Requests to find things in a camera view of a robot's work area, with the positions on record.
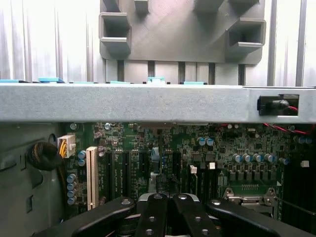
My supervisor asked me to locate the red and black wire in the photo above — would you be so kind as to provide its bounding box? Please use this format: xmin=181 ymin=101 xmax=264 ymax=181
xmin=263 ymin=106 xmax=312 ymax=136

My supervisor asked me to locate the open black PC case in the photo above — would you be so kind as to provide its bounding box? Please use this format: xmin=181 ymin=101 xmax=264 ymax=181
xmin=0 ymin=82 xmax=316 ymax=237

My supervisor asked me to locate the grey plastic parts rack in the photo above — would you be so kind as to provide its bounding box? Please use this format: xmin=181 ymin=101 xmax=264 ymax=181
xmin=98 ymin=0 xmax=267 ymax=65

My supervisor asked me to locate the green motherboard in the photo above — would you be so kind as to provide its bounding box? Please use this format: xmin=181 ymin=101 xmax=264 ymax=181
xmin=58 ymin=122 xmax=316 ymax=223

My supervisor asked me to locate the black expansion slot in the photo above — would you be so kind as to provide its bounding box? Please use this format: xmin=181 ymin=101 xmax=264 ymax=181
xmin=106 ymin=150 xmax=116 ymax=201
xmin=122 ymin=150 xmax=132 ymax=196

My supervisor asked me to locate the white power connector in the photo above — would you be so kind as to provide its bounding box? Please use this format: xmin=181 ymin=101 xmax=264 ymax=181
xmin=57 ymin=134 xmax=76 ymax=158

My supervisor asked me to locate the black sleeved wire bundle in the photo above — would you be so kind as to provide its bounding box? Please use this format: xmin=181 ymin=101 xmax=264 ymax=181
xmin=27 ymin=142 xmax=67 ymax=198

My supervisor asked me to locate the metal CPU socket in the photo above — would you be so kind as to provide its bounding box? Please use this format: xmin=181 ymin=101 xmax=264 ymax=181
xmin=222 ymin=187 xmax=282 ymax=218

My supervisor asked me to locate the cream expansion slot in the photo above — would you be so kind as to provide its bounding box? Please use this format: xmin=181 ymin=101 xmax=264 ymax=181
xmin=86 ymin=146 xmax=99 ymax=211

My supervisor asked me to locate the black intrusion switch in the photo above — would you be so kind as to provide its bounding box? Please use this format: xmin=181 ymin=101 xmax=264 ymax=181
xmin=256 ymin=95 xmax=300 ymax=117

